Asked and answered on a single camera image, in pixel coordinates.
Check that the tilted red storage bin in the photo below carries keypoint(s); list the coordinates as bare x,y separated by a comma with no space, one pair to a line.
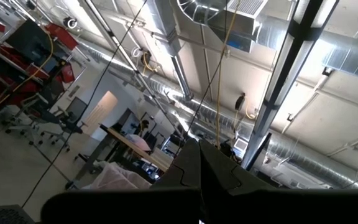
67,73

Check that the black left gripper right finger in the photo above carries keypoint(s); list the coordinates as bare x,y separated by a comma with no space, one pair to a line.
222,172

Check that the black perforated floor grate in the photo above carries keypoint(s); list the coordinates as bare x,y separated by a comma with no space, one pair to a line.
2,216

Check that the black monitor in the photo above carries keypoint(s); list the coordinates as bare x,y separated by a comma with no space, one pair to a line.
30,43

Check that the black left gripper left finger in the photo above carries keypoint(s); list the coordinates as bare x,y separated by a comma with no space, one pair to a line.
182,169

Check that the silver ventilation duct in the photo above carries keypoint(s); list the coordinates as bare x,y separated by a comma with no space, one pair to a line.
346,53
306,161

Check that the dark office chair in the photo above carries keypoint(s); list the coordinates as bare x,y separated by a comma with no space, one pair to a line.
73,109

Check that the wooden table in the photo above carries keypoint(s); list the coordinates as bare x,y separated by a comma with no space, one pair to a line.
129,144

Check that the black aluminium frame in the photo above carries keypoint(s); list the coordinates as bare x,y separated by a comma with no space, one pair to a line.
291,62

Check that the grey office chair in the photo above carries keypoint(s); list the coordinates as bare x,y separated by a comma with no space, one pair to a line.
22,115

